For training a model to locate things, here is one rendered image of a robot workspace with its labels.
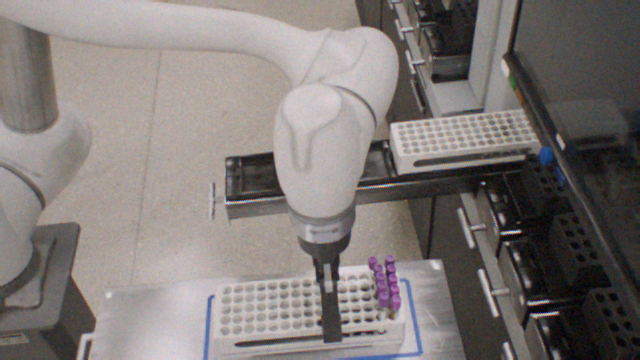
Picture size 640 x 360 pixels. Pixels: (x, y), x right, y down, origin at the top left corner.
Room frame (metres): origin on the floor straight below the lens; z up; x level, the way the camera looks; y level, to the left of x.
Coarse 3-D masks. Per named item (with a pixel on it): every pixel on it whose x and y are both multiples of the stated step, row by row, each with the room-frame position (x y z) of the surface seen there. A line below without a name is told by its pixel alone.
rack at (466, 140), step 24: (432, 120) 0.99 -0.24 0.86; (456, 120) 0.98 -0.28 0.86; (480, 120) 0.98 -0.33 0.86; (504, 120) 0.97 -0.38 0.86; (408, 144) 0.92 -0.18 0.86; (432, 144) 0.92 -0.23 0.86; (456, 144) 0.91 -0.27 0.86; (480, 144) 0.92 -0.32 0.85; (504, 144) 0.90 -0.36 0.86; (528, 144) 0.90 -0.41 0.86; (408, 168) 0.89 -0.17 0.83; (432, 168) 0.89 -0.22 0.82
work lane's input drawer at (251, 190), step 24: (384, 144) 0.98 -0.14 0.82; (240, 168) 0.94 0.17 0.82; (264, 168) 0.95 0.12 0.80; (384, 168) 0.92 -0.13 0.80; (456, 168) 0.89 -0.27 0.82; (480, 168) 0.89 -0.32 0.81; (504, 168) 0.89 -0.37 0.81; (240, 192) 0.87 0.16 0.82; (264, 192) 0.87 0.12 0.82; (360, 192) 0.87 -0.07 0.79; (384, 192) 0.87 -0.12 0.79; (408, 192) 0.87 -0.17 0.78; (432, 192) 0.87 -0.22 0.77; (456, 192) 0.88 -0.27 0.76; (240, 216) 0.85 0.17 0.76
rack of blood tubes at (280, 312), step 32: (224, 288) 0.60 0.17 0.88; (256, 288) 0.60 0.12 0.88; (288, 288) 0.59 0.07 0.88; (352, 288) 0.59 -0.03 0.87; (224, 320) 0.55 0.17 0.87; (256, 320) 0.54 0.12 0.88; (288, 320) 0.53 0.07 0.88; (352, 320) 0.53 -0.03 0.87; (224, 352) 0.51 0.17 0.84; (256, 352) 0.51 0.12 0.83
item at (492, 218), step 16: (480, 192) 0.85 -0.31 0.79; (496, 192) 0.82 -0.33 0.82; (480, 208) 0.83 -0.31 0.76; (496, 208) 0.78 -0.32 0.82; (512, 208) 0.79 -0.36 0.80; (464, 224) 0.80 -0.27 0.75; (480, 224) 0.79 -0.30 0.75; (496, 224) 0.75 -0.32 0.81; (512, 224) 0.74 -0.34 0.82; (528, 224) 0.74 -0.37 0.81; (544, 224) 0.74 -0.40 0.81; (496, 240) 0.73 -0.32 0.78; (512, 240) 0.73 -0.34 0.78
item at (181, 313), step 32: (128, 288) 0.66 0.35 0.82; (160, 288) 0.65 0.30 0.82; (192, 288) 0.65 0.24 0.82; (416, 288) 0.61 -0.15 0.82; (448, 288) 0.61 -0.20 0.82; (96, 320) 0.60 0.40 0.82; (128, 320) 0.59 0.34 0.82; (160, 320) 0.59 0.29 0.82; (192, 320) 0.58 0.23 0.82; (416, 320) 0.55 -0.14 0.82; (448, 320) 0.55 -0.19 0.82; (96, 352) 0.54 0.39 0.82; (128, 352) 0.53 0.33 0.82; (160, 352) 0.53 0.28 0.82; (192, 352) 0.52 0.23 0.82; (288, 352) 0.51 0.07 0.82; (320, 352) 0.51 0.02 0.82; (352, 352) 0.50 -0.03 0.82; (384, 352) 0.50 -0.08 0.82; (416, 352) 0.49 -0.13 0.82; (448, 352) 0.49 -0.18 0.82
